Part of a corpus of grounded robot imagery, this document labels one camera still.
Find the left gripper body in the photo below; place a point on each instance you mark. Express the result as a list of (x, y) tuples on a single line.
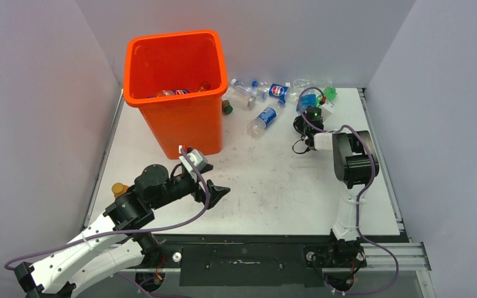
[(199, 192)]

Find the blue cap pepsi bottle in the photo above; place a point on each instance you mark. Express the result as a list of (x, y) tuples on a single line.
[(257, 127)]

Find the pepsi bottle front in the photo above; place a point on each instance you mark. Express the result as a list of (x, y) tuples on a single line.
[(170, 92)]

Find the red label water bottle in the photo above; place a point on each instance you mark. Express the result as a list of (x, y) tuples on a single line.
[(204, 86)]

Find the small orange juice bottle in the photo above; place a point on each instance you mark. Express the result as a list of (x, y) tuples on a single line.
[(119, 189)]

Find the green plastic bottle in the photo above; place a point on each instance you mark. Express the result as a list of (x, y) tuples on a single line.
[(330, 93)]

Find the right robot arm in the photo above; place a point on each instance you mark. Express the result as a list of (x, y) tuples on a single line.
[(355, 166)]

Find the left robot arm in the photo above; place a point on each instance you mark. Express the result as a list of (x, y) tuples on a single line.
[(116, 240)]

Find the orange plastic bin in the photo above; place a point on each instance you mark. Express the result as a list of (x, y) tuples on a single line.
[(179, 60)]

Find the green cap brown bottle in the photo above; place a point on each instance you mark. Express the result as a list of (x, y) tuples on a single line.
[(226, 107)]

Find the pepsi bottle back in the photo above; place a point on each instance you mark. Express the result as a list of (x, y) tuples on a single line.
[(286, 92)]

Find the clear empty bottle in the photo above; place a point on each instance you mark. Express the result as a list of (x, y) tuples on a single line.
[(317, 82)]

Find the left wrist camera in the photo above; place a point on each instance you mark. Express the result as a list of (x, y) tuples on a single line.
[(192, 159)]

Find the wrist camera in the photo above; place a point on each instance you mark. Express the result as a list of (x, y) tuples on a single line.
[(192, 159), (327, 109)]

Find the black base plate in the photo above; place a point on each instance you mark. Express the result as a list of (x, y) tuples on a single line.
[(271, 260)]

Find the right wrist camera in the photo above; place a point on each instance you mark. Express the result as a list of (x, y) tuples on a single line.
[(327, 109)]

